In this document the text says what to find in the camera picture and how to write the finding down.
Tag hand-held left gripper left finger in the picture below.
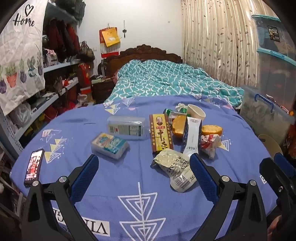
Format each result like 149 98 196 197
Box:
21 154 99 241

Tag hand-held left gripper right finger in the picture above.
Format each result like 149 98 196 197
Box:
189 153 269 241

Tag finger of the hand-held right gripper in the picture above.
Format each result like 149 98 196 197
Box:
259 158 292 204
273 153 296 183

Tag beige trash bin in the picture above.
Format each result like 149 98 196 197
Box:
258 134 284 158

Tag red white wrapper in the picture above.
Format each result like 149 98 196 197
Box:
199 134 222 159

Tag silver wrapper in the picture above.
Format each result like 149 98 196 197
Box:
151 148 198 193

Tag blue white tissue pack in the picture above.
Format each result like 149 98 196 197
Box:
91 133 129 160

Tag white blue pouch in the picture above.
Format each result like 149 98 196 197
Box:
180 116 203 155

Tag yellow bread piece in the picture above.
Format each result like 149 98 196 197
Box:
171 115 187 139
202 125 223 137

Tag brown yellow cardboard box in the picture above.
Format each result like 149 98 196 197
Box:
149 113 174 154

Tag pink white paper cup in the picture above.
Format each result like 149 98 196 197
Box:
186 104 206 121

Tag clear plastic box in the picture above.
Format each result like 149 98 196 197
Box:
106 116 147 140

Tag crushed green can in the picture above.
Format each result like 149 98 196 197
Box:
163 107 188 117

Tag blue printed blanket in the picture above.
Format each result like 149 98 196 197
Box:
10 94 278 241

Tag black smartphone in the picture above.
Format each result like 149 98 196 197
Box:
24 149 45 187

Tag clear storage box teal lid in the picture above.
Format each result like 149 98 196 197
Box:
257 48 296 102

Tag dark wooden nightstand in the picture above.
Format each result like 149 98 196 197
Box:
91 76 116 103

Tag teal patterned quilt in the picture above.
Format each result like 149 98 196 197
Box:
104 59 245 109

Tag grey metal shelf rack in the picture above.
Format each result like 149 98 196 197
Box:
0 2 86 149

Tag labelled clear storage box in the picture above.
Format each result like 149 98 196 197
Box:
251 14 296 61

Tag brown handbag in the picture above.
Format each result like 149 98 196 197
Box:
77 41 95 62

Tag white printed cloth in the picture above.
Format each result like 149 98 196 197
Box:
0 0 49 116

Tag leaf patterned curtain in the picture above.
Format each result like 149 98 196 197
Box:
180 0 262 87

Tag carved wooden headboard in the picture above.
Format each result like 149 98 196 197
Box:
102 44 183 77

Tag dark hanging jackets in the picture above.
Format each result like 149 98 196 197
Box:
47 19 79 63

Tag yellow paper bag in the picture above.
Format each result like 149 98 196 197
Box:
102 27 121 48

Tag clear storage box blue handle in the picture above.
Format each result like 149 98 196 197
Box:
239 86 295 145

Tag red wall calendar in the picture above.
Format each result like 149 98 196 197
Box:
99 28 121 58

